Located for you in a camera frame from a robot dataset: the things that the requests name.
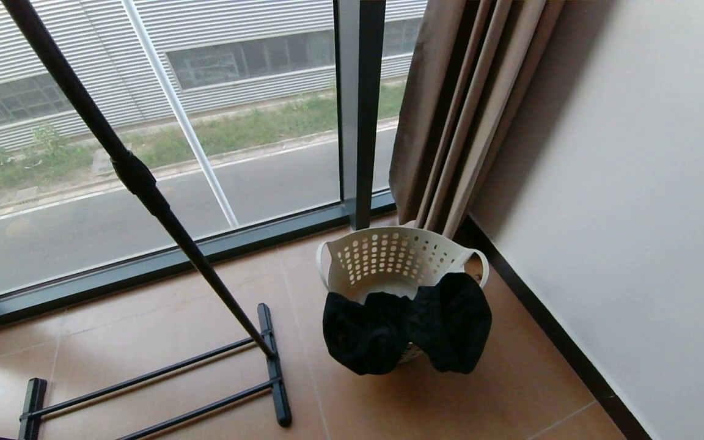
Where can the black shorts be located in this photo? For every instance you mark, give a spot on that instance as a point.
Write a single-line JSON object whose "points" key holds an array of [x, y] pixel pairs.
{"points": [[456, 324]]}

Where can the white laundry basket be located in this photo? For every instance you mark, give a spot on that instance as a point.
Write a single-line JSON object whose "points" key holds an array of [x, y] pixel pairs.
{"points": [[388, 256]]}

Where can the black clothes rack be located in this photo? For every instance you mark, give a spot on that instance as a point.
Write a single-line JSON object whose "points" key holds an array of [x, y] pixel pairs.
{"points": [[138, 177]]}

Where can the window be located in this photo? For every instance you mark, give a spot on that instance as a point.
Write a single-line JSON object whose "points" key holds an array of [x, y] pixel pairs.
{"points": [[266, 153]]}

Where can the black garment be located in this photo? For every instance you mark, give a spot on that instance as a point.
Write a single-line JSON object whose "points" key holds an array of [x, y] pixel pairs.
{"points": [[364, 333]]}

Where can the brown curtain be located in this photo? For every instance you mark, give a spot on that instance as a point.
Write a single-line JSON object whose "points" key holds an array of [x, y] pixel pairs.
{"points": [[425, 122]]}

